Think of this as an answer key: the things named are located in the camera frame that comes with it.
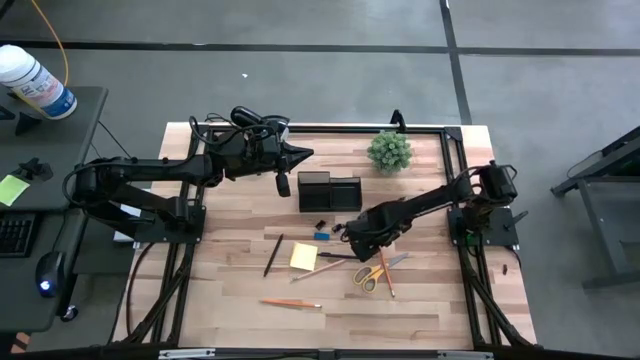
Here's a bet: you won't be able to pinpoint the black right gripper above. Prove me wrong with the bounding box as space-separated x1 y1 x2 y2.
344 203 409 262

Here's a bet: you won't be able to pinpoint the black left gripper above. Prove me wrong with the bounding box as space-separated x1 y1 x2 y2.
247 130 315 177

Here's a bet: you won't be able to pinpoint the yellow handled scissors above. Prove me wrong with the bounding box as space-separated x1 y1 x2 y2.
351 251 410 295

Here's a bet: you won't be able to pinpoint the yellow sticky note pad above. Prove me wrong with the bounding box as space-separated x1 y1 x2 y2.
288 242 320 272

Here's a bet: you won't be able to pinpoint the black mesh desk organizer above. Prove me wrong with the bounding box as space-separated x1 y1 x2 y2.
297 171 363 213

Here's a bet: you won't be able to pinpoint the green artificial potted plant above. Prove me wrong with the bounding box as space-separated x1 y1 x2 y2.
366 129 414 176

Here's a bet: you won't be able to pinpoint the dark metal cart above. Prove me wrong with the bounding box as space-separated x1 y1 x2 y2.
549 124 640 291

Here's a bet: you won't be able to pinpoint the black side desk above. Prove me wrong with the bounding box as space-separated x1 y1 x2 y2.
0 85 136 334

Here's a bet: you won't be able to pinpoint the black plastic holder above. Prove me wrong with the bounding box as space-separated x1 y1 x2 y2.
17 157 55 182

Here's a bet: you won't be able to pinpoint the white wipes canister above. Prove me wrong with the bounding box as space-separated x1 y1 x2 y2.
0 43 79 121

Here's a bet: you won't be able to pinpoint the black computer mouse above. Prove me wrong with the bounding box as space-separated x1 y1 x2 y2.
34 250 66 299

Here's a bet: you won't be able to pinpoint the green sticky note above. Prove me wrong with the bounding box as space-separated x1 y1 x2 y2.
0 173 31 208

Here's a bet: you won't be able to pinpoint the black keyboard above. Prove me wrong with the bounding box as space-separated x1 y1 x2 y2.
0 213 37 259

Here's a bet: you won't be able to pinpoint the black aluminium table frame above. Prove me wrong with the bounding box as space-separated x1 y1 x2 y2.
107 122 539 351

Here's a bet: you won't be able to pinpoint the black and silver rail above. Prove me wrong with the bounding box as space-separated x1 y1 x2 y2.
0 347 640 360

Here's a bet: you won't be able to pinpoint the yellow cable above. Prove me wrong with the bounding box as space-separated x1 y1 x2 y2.
28 0 70 89

